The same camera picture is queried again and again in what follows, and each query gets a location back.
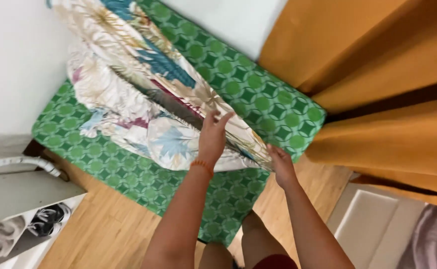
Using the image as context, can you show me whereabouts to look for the green circle pattern mattress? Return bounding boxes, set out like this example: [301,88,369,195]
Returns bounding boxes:
[32,0,327,247]

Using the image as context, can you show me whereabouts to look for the black and white sneakers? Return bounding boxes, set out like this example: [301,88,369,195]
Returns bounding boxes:
[27,202,73,238]

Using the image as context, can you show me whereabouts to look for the white corrugated hose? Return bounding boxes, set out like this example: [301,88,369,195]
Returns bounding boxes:
[0,156,63,178]

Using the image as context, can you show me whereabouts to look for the orange curtain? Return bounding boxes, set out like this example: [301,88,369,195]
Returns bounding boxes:
[258,0,437,212]

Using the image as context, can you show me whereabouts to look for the floral leaf print blanket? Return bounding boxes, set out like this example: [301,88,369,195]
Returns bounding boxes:
[47,0,275,173]

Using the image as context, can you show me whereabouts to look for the person's right hand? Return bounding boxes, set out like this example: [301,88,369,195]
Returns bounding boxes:
[266,143,298,190]

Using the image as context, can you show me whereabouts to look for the pale pink grey cloth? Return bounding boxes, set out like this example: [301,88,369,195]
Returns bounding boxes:
[396,204,437,269]

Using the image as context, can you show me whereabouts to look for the white cabinet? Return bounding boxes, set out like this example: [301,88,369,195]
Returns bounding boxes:
[326,182,428,269]

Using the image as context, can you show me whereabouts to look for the orange bead bracelet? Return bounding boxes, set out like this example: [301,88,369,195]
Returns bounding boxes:
[190,159,215,179]

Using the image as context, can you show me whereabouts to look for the person's left hand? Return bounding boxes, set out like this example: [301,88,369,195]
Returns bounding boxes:
[197,110,235,168]

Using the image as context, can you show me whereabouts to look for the white shoe shelf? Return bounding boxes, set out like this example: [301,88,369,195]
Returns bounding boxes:
[0,170,88,269]

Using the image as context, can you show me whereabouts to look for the person's legs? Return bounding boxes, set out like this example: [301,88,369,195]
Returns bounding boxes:
[198,210,297,269]

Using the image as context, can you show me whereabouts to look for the maroon shorts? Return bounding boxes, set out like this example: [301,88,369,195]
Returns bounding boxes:
[252,254,299,269]

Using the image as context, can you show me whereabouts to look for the grey cloth shoes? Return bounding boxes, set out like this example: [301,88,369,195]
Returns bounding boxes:
[0,215,27,260]

